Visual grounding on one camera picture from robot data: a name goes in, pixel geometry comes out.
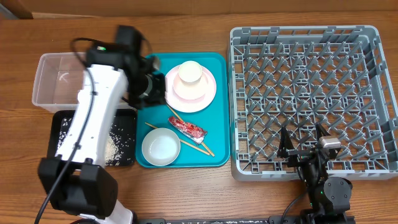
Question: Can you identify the teal serving tray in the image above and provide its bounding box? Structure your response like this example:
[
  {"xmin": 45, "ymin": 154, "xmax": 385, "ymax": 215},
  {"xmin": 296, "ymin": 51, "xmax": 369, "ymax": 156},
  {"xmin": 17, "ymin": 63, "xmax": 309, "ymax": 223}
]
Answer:
[{"xmin": 136, "ymin": 52, "xmax": 230, "ymax": 168}]

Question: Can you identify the upper wooden chopstick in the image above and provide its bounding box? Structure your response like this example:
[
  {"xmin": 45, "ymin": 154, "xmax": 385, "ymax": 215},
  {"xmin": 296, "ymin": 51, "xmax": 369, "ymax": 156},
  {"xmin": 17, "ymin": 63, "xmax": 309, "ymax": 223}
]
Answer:
[{"xmin": 167, "ymin": 104, "xmax": 215, "ymax": 157}]

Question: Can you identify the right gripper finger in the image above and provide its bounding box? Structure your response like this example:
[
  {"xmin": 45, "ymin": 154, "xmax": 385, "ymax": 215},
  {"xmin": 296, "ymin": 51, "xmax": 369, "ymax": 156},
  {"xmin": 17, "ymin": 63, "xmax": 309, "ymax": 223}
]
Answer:
[
  {"xmin": 315, "ymin": 123, "xmax": 330, "ymax": 138},
  {"xmin": 277, "ymin": 126, "xmax": 294, "ymax": 158}
]

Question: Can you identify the white bowl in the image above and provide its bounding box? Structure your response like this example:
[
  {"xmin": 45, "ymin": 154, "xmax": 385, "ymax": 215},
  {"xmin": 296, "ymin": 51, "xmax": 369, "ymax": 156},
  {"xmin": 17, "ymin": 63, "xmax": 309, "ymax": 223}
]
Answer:
[{"xmin": 142, "ymin": 128, "xmax": 181, "ymax": 167}]

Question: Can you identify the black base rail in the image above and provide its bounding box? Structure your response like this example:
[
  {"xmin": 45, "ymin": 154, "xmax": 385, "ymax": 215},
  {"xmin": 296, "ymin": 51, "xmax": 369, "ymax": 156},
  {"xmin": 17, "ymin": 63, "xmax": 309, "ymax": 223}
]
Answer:
[{"xmin": 133, "ymin": 214, "xmax": 356, "ymax": 224}]

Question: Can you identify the cardboard backdrop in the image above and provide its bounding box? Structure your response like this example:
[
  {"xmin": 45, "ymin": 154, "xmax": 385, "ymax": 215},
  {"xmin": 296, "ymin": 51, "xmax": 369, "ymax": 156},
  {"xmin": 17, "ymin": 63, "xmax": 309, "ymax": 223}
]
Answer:
[{"xmin": 1, "ymin": 0, "xmax": 397, "ymax": 19}]

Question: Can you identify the white cup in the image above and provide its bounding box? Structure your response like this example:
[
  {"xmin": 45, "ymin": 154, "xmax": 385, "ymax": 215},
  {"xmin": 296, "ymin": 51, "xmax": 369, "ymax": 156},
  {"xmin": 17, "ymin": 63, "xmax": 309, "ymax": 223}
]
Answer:
[{"xmin": 178, "ymin": 60, "xmax": 203, "ymax": 84}]

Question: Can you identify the white rice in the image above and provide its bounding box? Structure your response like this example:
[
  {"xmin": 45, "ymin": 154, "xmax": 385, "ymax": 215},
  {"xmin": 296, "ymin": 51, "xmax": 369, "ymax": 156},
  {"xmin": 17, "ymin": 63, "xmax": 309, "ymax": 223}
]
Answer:
[{"xmin": 57, "ymin": 115, "xmax": 136, "ymax": 166}]

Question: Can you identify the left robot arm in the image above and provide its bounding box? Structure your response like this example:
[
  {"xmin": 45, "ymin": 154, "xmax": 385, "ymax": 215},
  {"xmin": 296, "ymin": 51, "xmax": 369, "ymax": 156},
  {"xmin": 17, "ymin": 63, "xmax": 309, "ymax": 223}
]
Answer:
[{"xmin": 38, "ymin": 26, "xmax": 165, "ymax": 224}]

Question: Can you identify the clear plastic bin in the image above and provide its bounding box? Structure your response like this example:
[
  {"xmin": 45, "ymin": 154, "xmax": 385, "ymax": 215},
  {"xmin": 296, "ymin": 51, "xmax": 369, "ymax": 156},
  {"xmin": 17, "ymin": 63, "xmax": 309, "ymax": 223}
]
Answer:
[{"xmin": 32, "ymin": 53, "xmax": 131, "ymax": 121}]

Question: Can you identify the grey dishwasher rack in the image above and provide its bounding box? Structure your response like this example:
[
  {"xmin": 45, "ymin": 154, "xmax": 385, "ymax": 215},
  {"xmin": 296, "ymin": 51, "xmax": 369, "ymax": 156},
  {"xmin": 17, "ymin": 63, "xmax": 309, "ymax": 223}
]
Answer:
[{"xmin": 228, "ymin": 25, "xmax": 397, "ymax": 181}]

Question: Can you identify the black plastic tray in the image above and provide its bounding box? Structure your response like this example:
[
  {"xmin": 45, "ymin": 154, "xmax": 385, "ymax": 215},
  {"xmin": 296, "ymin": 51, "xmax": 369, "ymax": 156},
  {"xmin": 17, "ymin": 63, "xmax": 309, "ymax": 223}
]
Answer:
[{"xmin": 47, "ymin": 109, "xmax": 137, "ymax": 166}]

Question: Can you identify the red foil wrapper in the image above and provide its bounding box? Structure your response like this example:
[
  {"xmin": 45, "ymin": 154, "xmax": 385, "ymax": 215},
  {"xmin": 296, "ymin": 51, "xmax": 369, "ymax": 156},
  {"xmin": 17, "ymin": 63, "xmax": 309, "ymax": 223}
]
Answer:
[{"xmin": 168, "ymin": 116, "xmax": 208, "ymax": 145}]

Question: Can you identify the large white plate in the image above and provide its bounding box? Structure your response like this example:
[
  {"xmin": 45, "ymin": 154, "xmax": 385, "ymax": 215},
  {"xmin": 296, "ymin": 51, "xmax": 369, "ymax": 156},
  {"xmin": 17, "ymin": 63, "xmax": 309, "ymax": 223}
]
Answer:
[{"xmin": 165, "ymin": 65, "xmax": 217, "ymax": 113}]

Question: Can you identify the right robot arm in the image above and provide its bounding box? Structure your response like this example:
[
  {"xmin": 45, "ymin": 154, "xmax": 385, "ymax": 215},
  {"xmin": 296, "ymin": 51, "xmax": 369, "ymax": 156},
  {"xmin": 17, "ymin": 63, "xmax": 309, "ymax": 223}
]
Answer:
[{"xmin": 277, "ymin": 123, "xmax": 355, "ymax": 224}]

